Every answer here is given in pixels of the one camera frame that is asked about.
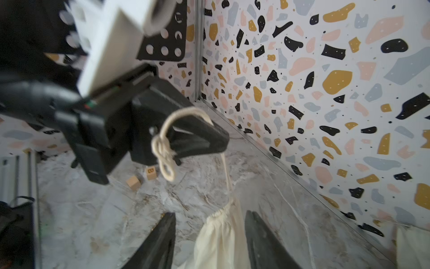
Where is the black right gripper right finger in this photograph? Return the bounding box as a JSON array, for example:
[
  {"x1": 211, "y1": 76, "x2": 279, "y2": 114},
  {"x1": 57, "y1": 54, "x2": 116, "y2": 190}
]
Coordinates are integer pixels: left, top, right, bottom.
[{"x1": 245, "y1": 210, "x2": 301, "y2": 269}]

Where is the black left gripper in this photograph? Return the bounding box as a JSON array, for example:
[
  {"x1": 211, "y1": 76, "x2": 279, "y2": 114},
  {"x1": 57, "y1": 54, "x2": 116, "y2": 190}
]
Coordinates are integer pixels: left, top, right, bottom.
[{"x1": 55, "y1": 63, "x2": 230, "y2": 185}]

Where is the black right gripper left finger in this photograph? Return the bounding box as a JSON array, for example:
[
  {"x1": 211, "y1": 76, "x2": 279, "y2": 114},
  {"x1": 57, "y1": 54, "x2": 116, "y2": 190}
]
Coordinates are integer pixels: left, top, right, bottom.
[{"x1": 122, "y1": 213, "x2": 176, "y2": 269}]

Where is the cream soil bag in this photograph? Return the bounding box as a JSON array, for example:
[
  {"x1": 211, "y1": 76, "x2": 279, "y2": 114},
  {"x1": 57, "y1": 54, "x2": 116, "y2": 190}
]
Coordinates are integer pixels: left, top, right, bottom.
[{"x1": 179, "y1": 197, "x2": 251, "y2": 269}]

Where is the closed cream cloth bag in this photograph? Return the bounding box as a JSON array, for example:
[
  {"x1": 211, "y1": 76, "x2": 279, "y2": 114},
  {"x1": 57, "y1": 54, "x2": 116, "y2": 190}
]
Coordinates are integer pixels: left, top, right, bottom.
[{"x1": 396, "y1": 226, "x2": 430, "y2": 269}]

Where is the wooden number cube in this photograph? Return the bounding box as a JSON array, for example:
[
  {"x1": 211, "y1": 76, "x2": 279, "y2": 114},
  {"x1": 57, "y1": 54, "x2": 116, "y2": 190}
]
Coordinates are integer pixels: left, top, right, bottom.
[{"x1": 146, "y1": 166, "x2": 157, "y2": 180}]

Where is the black perforated music stand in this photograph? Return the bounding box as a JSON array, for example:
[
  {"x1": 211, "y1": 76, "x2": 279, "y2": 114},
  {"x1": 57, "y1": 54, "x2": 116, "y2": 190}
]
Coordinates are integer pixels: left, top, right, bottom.
[{"x1": 137, "y1": 1, "x2": 188, "y2": 62}]

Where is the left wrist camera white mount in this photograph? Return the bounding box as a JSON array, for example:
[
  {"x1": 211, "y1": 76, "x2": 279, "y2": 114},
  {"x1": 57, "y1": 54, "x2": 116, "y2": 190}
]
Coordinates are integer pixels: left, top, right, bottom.
[{"x1": 66, "y1": 0, "x2": 177, "y2": 97}]

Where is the aluminium corner post left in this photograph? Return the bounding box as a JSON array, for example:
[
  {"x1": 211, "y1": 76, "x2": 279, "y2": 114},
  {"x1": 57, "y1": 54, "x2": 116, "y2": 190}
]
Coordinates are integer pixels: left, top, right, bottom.
[{"x1": 194, "y1": 0, "x2": 205, "y2": 101}]

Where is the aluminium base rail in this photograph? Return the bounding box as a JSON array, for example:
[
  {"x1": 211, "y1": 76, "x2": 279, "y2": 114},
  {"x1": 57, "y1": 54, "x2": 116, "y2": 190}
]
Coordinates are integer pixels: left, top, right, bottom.
[{"x1": 1, "y1": 149, "x2": 42, "y2": 269}]

